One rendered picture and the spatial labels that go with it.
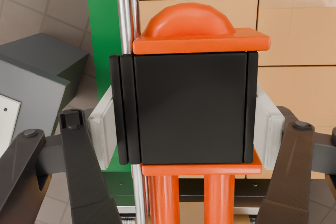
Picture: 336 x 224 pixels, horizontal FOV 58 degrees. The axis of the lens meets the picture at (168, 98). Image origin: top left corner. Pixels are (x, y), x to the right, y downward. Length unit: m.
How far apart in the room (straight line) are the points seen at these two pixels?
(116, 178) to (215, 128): 1.08
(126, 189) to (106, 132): 1.02
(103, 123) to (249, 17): 0.80
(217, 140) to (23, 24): 1.50
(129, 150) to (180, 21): 0.08
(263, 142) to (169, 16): 0.09
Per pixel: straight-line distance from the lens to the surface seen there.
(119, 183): 1.21
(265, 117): 0.16
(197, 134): 0.18
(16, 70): 0.83
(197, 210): 0.26
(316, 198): 1.98
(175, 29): 0.18
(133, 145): 0.18
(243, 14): 0.92
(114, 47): 1.51
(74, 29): 1.55
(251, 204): 1.12
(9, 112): 0.86
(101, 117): 0.15
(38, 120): 0.85
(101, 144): 0.16
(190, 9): 0.18
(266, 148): 0.16
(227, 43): 0.17
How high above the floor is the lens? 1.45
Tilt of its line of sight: 70 degrees down
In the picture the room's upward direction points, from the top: 173 degrees counter-clockwise
